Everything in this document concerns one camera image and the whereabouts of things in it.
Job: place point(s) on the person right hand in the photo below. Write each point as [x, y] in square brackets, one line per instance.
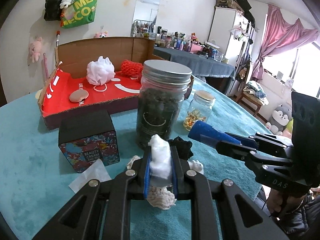
[280, 204]

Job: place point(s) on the large jar with metal lid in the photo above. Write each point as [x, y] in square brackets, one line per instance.
[163, 86]

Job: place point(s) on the red foam net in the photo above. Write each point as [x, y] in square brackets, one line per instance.
[131, 69]

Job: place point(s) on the broom handle on wall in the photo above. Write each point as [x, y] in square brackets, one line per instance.
[57, 38]

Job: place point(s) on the cream knitted scrunchie toy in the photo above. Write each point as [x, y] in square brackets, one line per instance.
[164, 199]

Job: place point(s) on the black backpack on wall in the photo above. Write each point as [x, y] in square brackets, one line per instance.
[52, 10]

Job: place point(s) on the white tissue packet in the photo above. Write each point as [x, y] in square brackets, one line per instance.
[96, 171]

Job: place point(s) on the beige round powder puff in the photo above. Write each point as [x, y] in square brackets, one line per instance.
[78, 95]

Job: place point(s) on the white mesh bath pouf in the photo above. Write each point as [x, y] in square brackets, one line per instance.
[100, 72]

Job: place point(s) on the green tote bag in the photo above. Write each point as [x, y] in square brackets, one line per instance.
[77, 12]

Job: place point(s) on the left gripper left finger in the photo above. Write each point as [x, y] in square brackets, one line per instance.
[101, 209]

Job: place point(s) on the grey cloth covered side table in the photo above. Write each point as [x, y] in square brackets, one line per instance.
[200, 66]

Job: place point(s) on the black beauty cream box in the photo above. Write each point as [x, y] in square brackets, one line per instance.
[85, 138]

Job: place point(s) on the pink curtain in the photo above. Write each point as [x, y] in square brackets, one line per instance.
[279, 37]

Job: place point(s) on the pale pink bunny plush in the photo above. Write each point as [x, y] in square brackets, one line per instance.
[35, 48]

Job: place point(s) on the black pompom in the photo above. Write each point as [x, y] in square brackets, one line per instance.
[183, 147]

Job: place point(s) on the white refrigerator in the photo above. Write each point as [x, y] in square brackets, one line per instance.
[230, 31]

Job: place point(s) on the cardboard box with red lining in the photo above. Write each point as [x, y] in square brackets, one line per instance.
[118, 95]

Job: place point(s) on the pink cat plush on wall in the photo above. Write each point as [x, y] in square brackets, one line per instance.
[101, 34]

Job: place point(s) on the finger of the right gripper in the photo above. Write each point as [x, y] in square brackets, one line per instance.
[240, 152]
[206, 134]

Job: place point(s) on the wall mirror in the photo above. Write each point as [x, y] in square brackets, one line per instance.
[144, 18]

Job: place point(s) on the small jar with capsules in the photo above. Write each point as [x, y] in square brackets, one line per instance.
[200, 108]

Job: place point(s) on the grey husky plush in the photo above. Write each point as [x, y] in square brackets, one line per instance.
[279, 119]

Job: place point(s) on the white cotton roll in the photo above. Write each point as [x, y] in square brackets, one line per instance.
[160, 164]

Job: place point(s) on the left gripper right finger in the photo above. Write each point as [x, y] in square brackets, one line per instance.
[219, 210]

